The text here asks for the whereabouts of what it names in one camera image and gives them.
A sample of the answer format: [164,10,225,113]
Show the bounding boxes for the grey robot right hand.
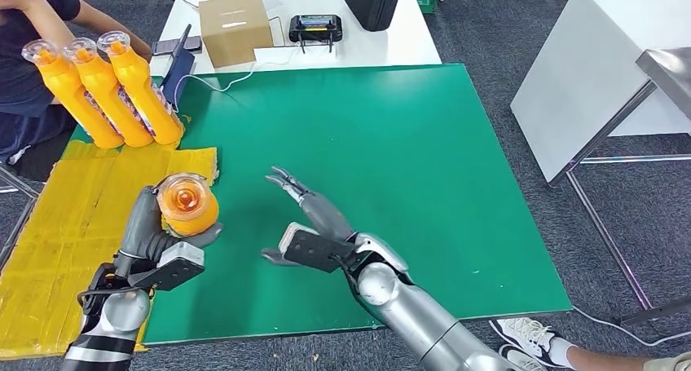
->
[260,166,358,267]

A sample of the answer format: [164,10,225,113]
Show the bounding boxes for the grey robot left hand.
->
[118,184,224,263]

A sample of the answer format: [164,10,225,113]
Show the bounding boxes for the orange detergent bottle clear cap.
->
[21,38,126,150]
[96,30,185,146]
[62,37,156,148]
[156,172,222,238]

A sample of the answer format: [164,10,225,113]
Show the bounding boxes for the yellow tape patch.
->
[0,114,220,359]

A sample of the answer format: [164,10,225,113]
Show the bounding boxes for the green work table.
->
[68,63,574,345]

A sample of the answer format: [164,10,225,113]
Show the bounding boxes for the black handheld controller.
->
[288,14,345,55]

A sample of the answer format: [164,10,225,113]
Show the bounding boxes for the dark smartphone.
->
[152,35,204,56]

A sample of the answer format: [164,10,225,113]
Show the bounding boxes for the brown cardboard box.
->
[198,0,275,69]

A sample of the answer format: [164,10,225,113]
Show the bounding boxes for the person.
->
[0,0,154,165]

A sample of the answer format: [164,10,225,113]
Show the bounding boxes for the black carry case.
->
[343,0,405,33]

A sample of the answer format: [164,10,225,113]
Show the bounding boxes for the white sneaker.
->
[488,317,560,360]
[498,344,549,371]

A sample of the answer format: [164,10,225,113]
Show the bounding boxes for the person's leg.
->
[548,338,691,371]

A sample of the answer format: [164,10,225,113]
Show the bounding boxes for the white table metal legs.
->
[509,0,691,328]

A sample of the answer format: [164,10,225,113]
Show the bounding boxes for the stainless steel table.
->
[636,48,691,119]

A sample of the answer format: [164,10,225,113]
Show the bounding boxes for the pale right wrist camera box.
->
[260,222,362,275]

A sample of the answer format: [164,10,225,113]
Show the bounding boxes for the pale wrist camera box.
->
[260,222,362,275]
[127,241,207,293]

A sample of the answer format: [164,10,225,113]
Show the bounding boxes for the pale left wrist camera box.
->
[127,241,207,293]

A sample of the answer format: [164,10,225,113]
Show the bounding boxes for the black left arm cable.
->
[76,286,143,310]

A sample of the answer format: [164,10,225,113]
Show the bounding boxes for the metal chair frame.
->
[0,160,43,275]

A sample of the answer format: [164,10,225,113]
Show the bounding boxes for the white charging cable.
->
[171,45,301,113]

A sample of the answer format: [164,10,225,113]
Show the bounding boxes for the white floor cable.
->
[570,304,691,352]

